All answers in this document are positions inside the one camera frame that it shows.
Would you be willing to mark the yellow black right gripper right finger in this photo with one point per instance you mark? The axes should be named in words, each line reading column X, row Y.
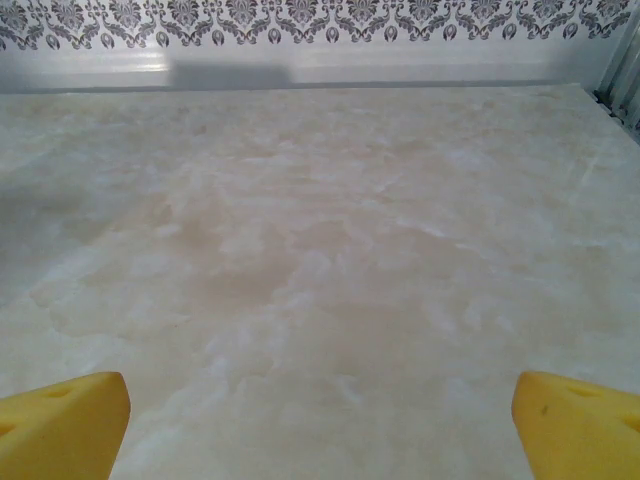
column 585, row 430

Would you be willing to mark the aluminium frame post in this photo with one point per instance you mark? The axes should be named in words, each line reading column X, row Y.
column 622, row 60

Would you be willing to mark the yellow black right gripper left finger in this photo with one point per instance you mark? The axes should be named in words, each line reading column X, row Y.
column 55, row 430

